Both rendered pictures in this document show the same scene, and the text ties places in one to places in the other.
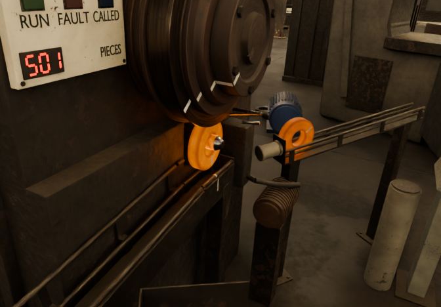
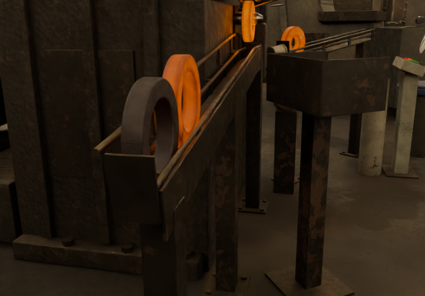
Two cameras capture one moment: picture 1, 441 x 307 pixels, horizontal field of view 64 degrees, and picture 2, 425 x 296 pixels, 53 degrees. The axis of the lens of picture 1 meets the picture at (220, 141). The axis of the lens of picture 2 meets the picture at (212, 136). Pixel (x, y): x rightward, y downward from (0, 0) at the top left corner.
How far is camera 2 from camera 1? 1.01 m
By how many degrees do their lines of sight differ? 15
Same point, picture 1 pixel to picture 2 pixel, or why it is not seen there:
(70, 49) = not seen: outside the picture
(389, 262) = (377, 145)
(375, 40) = (309, 16)
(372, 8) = not seen: outside the picture
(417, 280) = (400, 159)
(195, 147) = (248, 16)
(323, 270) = not seen: hidden behind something
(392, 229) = (374, 114)
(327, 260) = not seen: hidden behind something
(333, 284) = (336, 178)
